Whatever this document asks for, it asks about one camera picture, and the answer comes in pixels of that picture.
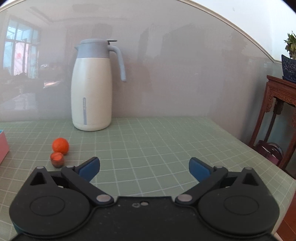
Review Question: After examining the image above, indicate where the green grid tablecloth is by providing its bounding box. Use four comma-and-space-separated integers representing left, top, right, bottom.
1, 117, 295, 240

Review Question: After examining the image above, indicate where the blue patterned plant pot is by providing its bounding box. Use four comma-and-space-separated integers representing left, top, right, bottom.
281, 55, 296, 83

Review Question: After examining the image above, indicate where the dark red bag under stand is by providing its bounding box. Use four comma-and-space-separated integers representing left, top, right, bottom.
254, 140, 283, 166

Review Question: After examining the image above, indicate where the carved wooden side stand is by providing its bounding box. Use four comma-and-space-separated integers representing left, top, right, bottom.
249, 75, 296, 170

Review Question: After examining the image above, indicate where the green bamboo plant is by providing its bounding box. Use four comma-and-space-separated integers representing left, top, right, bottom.
284, 32, 296, 60

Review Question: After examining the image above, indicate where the orange tangerine far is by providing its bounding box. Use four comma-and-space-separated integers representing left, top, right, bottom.
52, 138, 70, 155

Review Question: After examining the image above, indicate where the colourful cardboard box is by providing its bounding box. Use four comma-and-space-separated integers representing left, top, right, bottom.
0, 130, 10, 164

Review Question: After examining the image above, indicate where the brown nut with orange top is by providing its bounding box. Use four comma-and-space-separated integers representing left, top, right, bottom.
50, 152, 64, 168

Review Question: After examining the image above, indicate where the white thermos jug grey lid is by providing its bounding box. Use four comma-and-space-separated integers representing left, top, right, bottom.
71, 39, 126, 132

